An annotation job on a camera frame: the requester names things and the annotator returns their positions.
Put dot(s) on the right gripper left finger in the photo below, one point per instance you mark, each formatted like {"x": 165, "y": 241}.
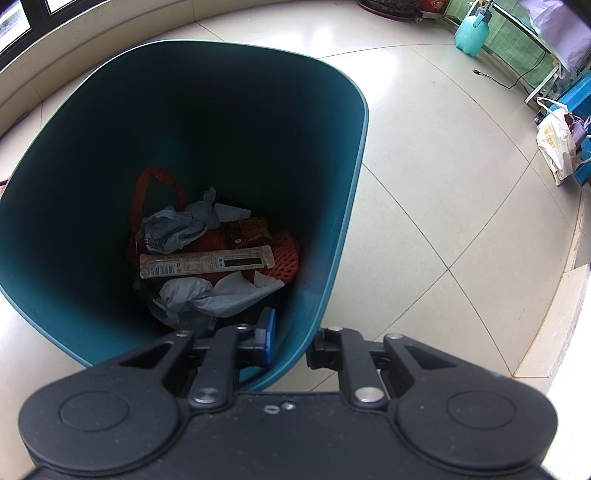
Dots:
{"x": 230, "y": 350}

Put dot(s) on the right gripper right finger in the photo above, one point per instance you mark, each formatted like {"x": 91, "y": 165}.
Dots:
{"x": 345, "y": 351}

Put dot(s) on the orange foam fruit net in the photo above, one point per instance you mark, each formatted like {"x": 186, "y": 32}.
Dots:
{"x": 285, "y": 253}

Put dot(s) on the teal plastic trash bin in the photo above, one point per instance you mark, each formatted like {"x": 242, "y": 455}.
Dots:
{"x": 277, "y": 133}

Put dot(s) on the long beige snack wrapper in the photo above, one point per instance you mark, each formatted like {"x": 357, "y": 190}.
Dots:
{"x": 204, "y": 263}

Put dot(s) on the grey crumpled plastic bag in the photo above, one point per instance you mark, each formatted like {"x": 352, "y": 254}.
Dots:
{"x": 169, "y": 230}

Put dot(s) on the white tote bag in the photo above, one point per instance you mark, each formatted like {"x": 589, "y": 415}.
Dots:
{"x": 560, "y": 137}

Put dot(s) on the teal spray bottle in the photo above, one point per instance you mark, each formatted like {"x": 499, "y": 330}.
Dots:
{"x": 474, "y": 29}

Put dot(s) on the blue plastic stool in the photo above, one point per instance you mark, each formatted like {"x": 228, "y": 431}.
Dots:
{"x": 577, "y": 98}

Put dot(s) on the dark ceramic plant pot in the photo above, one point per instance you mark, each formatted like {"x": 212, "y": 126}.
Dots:
{"x": 394, "y": 9}

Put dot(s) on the white metal rack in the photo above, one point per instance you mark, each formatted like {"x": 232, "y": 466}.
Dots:
{"x": 539, "y": 70}

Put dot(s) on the lavender hanging cloth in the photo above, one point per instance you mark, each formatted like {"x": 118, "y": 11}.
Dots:
{"x": 561, "y": 29}

